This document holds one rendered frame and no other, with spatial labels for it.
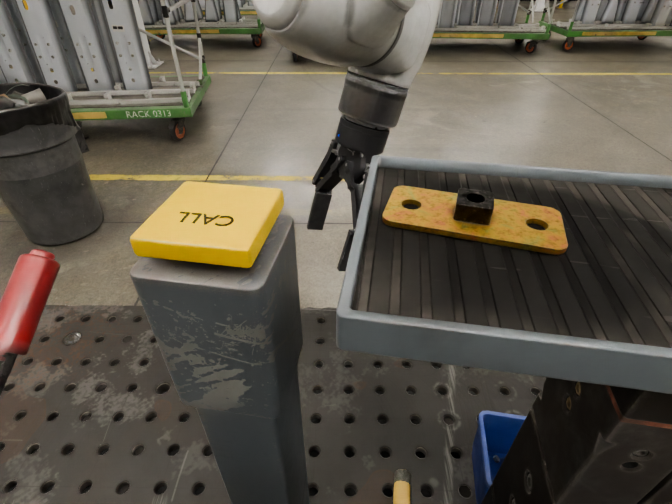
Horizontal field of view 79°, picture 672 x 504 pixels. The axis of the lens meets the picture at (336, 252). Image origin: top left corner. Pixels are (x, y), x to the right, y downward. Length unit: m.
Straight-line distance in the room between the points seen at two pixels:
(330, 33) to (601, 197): 0.27
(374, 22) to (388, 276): 0.31
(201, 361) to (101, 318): 0.66
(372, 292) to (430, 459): 0.50
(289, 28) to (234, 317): 0.28
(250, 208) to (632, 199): 0.20
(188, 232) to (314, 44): 0.27
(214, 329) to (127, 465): 0.48
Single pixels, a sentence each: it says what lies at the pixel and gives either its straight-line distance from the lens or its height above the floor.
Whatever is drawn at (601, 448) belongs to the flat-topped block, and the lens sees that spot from 0.28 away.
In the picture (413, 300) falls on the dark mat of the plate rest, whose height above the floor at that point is 1.16.
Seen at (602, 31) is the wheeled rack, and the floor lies 0.27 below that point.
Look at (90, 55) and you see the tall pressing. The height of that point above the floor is 0.57.
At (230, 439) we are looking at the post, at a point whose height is 0.98.
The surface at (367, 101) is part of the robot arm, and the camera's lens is 0.57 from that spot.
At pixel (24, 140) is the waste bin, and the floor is 0.58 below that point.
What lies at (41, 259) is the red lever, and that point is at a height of 1.13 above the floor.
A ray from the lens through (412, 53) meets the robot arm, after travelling 0.57.
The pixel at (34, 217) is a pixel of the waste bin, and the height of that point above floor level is 0.19.
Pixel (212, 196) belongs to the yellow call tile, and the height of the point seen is 1.16.
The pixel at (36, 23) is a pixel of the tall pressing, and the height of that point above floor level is 0.80.
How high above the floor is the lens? 1.27
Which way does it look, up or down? 37 degrees down
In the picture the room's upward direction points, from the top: straight up
